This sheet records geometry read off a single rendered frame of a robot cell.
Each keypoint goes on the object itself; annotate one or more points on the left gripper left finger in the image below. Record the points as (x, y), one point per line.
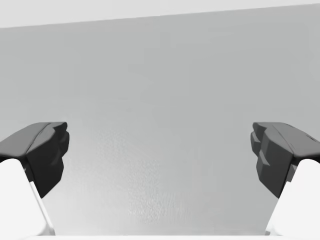
(37, 160)

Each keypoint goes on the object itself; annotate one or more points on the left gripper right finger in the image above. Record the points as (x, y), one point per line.
(280, 160)

